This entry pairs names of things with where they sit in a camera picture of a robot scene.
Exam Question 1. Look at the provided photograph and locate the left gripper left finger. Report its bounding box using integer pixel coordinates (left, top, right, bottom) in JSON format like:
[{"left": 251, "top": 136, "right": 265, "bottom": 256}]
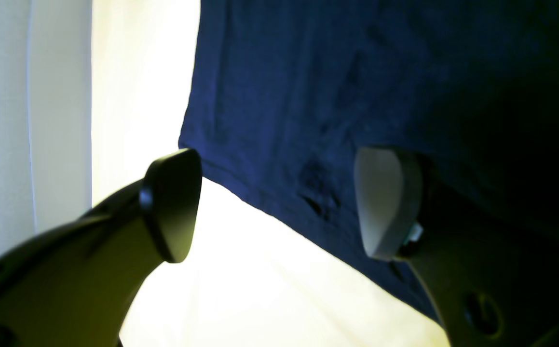
[{"left": 0, "top": 149, "right": 202, "bottom": 347}]

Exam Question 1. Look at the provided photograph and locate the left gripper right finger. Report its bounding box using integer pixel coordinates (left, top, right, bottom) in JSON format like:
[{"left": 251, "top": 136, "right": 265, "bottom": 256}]
[{"left": 354, "top": 147, "right": 559, "bottom": 347}]

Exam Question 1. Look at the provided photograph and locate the dark navy T-shirt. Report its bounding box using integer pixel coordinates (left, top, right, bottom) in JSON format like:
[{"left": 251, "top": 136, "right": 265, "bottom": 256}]
[{"left": 178, "top": 0, "right": 559, "bottom": 318}]

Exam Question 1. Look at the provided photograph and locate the cream yellow table cloth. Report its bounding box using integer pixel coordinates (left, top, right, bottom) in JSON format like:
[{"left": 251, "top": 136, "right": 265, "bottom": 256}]
[{"left": 91, "top": 0, "right": 449, "bottom": 347}]

